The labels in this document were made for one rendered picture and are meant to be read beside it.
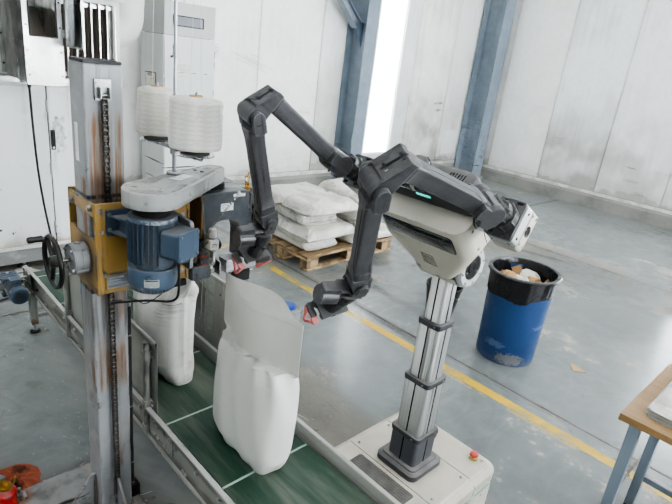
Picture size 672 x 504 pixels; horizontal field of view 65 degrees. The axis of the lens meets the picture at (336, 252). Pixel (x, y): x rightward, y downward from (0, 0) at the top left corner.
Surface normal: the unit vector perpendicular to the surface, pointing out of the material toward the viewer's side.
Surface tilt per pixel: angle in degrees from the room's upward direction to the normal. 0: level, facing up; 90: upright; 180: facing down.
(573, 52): 90
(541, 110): 90
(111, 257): 90
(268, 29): 90
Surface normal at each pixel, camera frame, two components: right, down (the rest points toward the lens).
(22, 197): 0.68, 0.32
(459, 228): -0.38, -0.61
